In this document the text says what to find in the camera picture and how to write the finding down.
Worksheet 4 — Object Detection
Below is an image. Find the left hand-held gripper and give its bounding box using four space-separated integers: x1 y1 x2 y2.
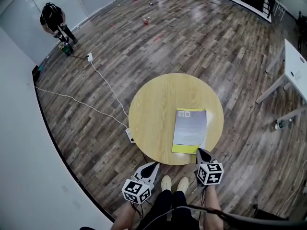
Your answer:
121 161 161 205

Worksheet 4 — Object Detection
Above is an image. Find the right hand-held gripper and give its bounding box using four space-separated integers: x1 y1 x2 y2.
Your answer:
195 148 224 194

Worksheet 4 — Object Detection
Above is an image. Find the yellow and grey booklet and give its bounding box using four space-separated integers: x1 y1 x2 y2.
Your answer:
171 108 214 155

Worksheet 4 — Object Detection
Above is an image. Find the person's left forearm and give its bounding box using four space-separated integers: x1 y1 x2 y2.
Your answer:
112 201 135 230

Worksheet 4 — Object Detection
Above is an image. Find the person's right forearm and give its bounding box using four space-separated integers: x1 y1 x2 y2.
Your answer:
203 185 223 230

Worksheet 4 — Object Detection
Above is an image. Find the person's left cream shoe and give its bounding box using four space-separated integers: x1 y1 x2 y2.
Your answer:
161 175 172 192

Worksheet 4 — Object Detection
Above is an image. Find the person's cream shoe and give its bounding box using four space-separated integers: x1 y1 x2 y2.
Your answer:
176 177 190 193
161 175 172 192

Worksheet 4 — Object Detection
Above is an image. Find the person's right cream shoe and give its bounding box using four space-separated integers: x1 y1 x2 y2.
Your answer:
176 177 190 193

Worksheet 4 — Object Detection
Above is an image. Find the white power strip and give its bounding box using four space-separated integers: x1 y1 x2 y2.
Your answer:
125 127 136 144

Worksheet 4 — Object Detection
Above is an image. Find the round wooden table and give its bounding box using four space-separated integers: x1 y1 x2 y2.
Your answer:
128 73 224 166

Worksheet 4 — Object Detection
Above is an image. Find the black bag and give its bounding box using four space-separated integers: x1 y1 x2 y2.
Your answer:
253 203 289 222

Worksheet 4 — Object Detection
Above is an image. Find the white desk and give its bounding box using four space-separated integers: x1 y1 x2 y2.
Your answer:
255 38 307 124

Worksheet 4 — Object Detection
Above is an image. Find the green bucket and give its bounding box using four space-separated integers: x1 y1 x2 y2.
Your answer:
59 42 74 56

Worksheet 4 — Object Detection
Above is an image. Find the black chair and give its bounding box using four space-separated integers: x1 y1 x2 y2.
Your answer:
297 29 307 55

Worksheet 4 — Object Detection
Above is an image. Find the white stool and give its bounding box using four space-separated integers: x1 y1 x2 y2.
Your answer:
273 0 287 22

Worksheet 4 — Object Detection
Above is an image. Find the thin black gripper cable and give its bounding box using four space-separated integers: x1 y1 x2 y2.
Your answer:
199 191 207 230
130 201 145 219

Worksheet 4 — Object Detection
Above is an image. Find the white power cable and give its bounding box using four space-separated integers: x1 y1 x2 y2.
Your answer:
92 61 130 119
34 86 128 129

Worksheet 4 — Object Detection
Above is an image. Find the thin white cable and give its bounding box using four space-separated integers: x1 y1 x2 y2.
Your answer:
287 161 307 199

